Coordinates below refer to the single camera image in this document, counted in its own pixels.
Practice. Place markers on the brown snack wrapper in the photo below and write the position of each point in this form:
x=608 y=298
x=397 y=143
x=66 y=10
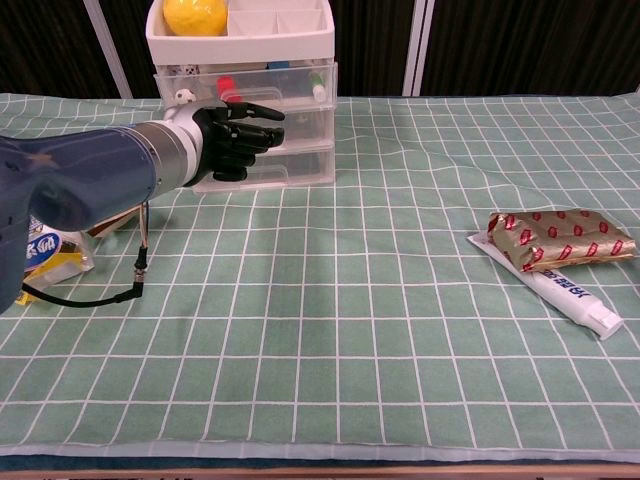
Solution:
x=117 y=222

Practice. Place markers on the blue binder clip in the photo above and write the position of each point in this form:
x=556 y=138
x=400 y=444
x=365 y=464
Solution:
x=278 y=65

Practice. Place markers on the gold red-printed package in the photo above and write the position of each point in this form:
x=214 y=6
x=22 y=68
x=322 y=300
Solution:
x=565 y=240

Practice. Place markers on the white toothpaste tube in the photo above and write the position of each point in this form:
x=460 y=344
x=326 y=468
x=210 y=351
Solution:
x=575 y=300

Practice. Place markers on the white frame post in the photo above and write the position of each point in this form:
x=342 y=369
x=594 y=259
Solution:
x=419 y=50
x=107 y=50

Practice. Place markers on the empty clear plastic drawer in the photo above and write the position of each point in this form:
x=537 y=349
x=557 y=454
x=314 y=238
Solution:
x=295 y=167
x=310 y=127

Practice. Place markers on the yellow pear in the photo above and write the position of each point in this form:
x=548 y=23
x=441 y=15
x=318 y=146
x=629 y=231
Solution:
x=195 y=17

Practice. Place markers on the black pleated curtain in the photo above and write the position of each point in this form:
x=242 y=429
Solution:
x=525 y=45

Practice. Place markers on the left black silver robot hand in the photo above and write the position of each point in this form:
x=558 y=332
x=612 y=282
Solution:
x=230 y=140

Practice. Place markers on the white drawer organizer frame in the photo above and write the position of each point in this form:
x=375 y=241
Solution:
x=300 y=42

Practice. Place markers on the green white glue stick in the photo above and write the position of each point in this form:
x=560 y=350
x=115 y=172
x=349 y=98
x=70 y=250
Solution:
x=317 y=87

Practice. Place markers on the pack of white bottles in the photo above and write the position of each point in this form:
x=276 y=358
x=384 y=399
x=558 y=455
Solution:
x=50 y=255

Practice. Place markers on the green checked tablecloth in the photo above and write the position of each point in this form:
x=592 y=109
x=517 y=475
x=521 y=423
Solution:
x=320 y=325

